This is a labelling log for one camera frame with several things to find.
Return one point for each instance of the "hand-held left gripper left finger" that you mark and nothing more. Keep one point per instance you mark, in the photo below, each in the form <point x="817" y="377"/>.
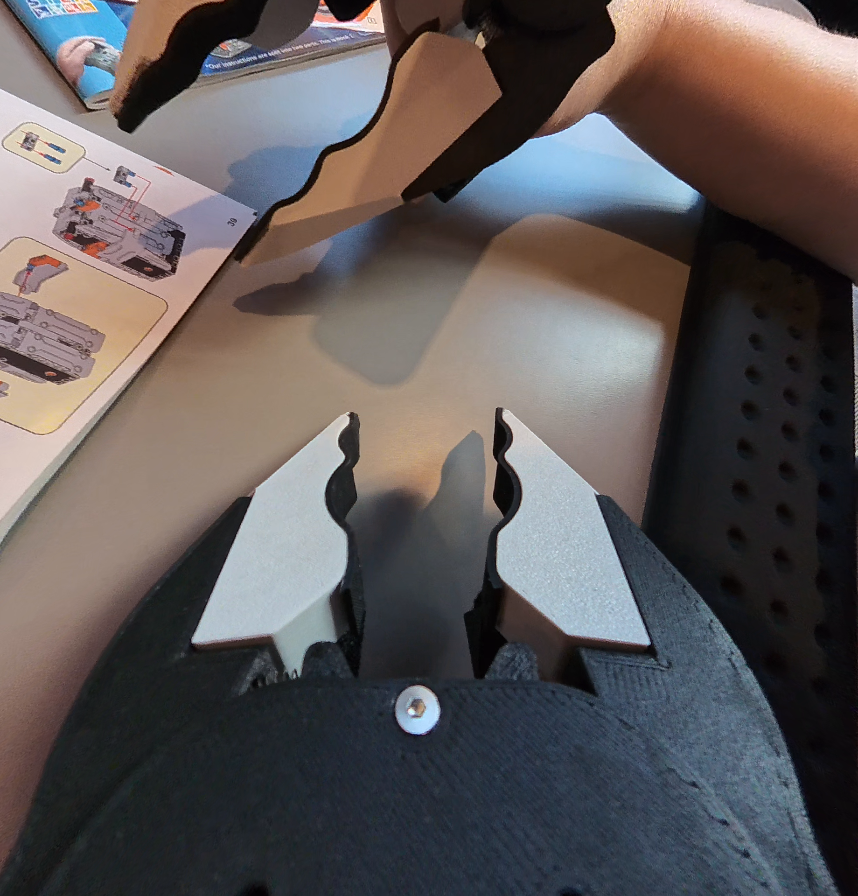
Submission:
<point x="282" y="560"/>

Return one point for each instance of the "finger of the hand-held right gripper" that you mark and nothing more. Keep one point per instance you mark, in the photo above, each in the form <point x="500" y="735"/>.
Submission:
<point x="170" y="35"/>
<point x="415" y="140"/>

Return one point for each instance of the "person's right forearm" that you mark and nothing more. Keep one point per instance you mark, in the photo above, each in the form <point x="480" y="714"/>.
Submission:
<point x="751" y="105"/>

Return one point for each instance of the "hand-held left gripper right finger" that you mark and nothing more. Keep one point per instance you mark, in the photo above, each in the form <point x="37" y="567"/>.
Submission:
<point x="569" y="560"/>

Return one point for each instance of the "instruction booklet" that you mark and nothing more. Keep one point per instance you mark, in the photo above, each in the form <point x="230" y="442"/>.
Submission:
<point x="86" y="280"/>

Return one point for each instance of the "blue closed booklet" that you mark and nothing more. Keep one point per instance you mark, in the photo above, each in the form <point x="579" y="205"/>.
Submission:
<point x="72" y="42"/>

